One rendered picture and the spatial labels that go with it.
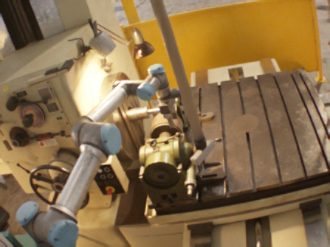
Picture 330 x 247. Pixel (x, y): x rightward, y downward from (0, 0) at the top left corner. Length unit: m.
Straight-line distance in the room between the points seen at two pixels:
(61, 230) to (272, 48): 3.60
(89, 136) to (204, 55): 3.08
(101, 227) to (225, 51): 2.60
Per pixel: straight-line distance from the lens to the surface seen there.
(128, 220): 2.53
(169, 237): 2.58
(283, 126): 2.30
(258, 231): 2.10
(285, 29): 4.21
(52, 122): 1.91
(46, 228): 1.18
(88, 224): 2.67
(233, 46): 4.19
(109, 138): 1.28
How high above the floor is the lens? 2.45
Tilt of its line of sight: 33 degrees down
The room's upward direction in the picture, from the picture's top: 19 degrees counter-clockwise
